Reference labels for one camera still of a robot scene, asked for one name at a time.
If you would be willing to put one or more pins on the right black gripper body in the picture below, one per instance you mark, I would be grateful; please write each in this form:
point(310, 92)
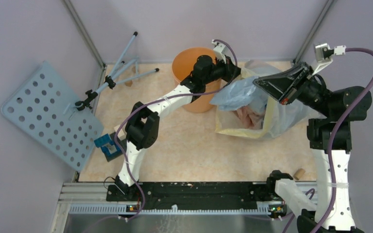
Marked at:
point(301, 74)

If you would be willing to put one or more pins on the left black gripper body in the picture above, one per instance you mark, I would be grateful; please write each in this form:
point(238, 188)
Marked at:
point(222, 70)

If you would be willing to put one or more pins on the light blue plastic trash bag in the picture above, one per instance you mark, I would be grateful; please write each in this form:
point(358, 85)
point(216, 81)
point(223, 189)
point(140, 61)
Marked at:
point(239, 94)

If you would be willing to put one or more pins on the large translucent white trash bag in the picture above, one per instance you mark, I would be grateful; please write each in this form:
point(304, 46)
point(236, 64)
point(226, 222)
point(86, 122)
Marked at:
point(278, 118)

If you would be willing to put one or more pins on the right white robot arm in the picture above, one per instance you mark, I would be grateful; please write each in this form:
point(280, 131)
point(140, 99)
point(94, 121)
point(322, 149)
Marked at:
point(330, 140)

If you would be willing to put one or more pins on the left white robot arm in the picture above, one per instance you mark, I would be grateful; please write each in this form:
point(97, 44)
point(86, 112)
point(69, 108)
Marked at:
point(142, 125)

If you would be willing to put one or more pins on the orange plastic trash bin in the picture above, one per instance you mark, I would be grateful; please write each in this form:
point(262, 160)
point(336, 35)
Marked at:
point(182, 65)

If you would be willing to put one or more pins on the pink plastic bags inside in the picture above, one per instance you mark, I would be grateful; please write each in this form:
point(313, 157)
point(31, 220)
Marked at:
point(249, 118)

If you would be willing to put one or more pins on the cork piece front right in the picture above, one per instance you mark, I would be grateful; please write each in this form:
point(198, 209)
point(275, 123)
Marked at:
point(299, 174)

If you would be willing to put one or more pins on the wooden block by tripod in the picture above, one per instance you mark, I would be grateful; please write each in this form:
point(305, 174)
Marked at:
point(129, 83)

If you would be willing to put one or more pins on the light blue tripod stand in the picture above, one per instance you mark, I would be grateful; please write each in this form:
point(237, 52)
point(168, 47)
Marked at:
point(111, 80)

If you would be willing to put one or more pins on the blue block holder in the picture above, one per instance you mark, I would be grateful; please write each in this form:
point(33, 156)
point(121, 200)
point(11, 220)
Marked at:
point(109, 147)

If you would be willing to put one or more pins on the light blue perforated board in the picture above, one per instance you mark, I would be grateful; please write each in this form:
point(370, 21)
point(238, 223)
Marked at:
point(43, 107)

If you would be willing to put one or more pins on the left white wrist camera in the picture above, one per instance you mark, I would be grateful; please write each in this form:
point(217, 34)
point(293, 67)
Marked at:
point(220, 49)

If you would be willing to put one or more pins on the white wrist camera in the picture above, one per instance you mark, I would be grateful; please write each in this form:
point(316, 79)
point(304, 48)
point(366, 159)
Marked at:
point(220, 49)
point(324, 56)

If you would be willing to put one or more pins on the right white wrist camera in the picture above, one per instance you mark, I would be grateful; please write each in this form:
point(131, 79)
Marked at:
point(324, 56)

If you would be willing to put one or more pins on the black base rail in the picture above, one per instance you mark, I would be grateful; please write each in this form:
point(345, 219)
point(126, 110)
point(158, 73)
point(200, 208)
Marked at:
point(195, 195)

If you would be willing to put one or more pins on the white toothed cable strip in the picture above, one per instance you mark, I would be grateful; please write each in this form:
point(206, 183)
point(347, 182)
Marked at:
point(122, 209)

